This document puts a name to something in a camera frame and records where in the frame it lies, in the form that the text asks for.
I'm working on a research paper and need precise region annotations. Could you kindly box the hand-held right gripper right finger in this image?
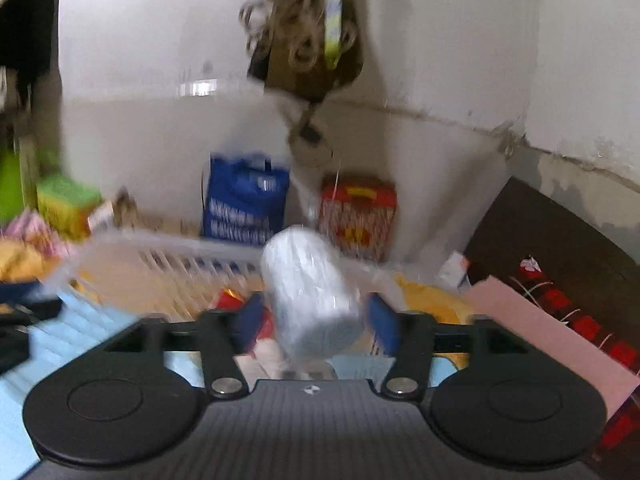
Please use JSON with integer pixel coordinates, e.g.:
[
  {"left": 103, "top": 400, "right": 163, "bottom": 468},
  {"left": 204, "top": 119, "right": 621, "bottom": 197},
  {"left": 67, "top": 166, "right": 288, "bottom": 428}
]
[{"left": 366, "top": 292, "right": 532, "bottom": 402}]

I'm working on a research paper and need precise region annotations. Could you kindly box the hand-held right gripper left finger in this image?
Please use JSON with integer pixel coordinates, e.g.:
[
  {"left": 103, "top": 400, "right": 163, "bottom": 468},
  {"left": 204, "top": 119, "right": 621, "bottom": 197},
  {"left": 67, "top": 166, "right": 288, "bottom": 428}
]
[{"left": 102, "top": 292, "right": 266, "bottom": 402}]

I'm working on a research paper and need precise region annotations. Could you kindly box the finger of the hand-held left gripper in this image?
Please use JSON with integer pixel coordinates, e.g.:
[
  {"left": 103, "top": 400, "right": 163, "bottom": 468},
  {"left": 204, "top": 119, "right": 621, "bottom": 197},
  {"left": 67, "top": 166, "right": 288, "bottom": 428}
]
[
  {"left": 0, "top": 280, "right": 51, "bottom": 301},
  {"left": 0, "top": 297, "right": 64, "bottom": 328}
]

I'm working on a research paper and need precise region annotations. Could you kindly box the white tissue roll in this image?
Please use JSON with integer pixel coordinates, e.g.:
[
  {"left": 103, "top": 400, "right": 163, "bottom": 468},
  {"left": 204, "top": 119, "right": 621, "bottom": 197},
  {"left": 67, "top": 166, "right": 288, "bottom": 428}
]
[{"left": 261, "top": 225, "right": 363, "bottom": 362}]

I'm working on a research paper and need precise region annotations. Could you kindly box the clear plastic basket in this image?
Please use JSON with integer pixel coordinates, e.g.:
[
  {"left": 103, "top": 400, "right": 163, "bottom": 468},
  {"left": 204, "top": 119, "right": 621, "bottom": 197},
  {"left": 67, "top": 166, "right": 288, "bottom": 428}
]
[{"left": 45, "top": 225, "right": 401, "bottom": 361}]

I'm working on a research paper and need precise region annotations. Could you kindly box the yellow cloth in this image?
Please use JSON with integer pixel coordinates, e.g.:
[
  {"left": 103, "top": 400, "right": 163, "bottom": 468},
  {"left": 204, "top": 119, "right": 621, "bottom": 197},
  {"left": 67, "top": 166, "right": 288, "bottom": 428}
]
[{"left": 0, "top": 240, "right": 61, "bottom": 283}]

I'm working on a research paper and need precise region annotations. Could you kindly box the yellow patterned blanket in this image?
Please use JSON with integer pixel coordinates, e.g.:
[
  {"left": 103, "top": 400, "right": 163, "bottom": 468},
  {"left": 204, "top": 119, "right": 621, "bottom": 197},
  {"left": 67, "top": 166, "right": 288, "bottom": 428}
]
[{"left": 395, "top": 275, "right": 476, "bottom": 328}]

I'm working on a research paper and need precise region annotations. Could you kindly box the pink striped cloth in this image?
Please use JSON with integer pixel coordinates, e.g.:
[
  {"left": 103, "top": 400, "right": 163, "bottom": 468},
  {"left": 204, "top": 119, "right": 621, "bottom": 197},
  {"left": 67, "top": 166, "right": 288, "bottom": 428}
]
[{"left": 0, "top": 210, "right": 76, "bottom": 261}]

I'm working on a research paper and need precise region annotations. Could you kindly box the small white and red box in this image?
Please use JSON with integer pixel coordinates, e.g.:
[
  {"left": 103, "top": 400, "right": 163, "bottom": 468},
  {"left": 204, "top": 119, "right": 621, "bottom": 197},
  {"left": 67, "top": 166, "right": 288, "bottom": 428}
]
[{"left": 439, "top": 251, "right": 471, "bottom": 288}]

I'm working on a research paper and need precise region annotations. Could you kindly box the green box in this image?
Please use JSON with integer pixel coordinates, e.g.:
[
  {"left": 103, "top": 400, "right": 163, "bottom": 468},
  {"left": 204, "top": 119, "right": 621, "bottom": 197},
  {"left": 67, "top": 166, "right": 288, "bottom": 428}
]
[{"left": 36, "top": 175, "right": 103, "bottom": 241}]

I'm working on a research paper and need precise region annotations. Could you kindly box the green paper bag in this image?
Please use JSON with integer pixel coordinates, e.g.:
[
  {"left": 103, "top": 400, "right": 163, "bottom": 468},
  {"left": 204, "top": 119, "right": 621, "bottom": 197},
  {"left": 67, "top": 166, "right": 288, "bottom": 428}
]
[{"left": 0, "top": 147, "right": 61, "bottom": 223}]

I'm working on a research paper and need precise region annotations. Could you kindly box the blue printed bag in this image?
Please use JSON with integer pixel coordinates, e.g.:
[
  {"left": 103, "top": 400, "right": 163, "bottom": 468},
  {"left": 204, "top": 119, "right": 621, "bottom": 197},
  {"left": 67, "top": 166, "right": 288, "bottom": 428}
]
[{"left": 201, "top": 152, "right": 292, "bottom": 247}]

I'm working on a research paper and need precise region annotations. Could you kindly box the pink pillow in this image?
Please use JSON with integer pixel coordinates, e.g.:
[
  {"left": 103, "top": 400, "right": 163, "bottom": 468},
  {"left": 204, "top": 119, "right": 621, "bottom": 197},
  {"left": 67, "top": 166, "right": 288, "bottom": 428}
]
[{"left": 467, "top": 275, "right": 640, "bottom": 423}]

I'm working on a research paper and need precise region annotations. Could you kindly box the dark wooden headboard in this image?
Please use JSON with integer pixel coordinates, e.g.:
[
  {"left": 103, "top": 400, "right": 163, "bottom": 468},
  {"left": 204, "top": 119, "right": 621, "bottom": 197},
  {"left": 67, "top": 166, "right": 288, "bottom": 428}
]
[{"left": 462, "top": 176, "right": 640, "bottom": 361}]

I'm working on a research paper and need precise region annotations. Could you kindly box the red plaid cloth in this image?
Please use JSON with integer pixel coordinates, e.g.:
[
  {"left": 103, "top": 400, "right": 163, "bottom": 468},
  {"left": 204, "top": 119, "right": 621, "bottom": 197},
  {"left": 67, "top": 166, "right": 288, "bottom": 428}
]
[{"left": 507, "top": 255, "right": 640, "bottom": 466}]

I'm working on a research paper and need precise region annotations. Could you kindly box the black hanging garment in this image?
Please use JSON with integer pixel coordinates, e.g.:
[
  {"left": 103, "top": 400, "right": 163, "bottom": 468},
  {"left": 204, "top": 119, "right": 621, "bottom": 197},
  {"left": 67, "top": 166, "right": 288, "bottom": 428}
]
[{"left": 0, "top": 0, "right": 61, "bottom": 111}]

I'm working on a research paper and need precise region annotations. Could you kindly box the yellow green ribbon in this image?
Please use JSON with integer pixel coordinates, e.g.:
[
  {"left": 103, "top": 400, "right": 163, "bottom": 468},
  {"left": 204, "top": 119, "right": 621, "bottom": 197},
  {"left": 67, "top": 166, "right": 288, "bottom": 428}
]
[{"left": 320, "top": 0, "right": 351, "bottom": 72}]

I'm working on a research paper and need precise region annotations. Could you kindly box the red gift box with handle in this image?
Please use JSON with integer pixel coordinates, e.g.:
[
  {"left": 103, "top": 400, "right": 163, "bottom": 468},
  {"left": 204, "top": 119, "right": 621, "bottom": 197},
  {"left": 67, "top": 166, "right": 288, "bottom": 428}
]
[{"left": 317, "top": 175, "right": 398, "bottom": 263}]

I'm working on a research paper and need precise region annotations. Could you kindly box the brown hanging bag with rope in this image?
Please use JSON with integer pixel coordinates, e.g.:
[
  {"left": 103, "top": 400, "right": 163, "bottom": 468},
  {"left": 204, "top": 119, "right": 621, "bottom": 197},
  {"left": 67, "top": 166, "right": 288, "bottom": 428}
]
[{"left": 239, "top": 0, "right": 365, "bottom": 103}]

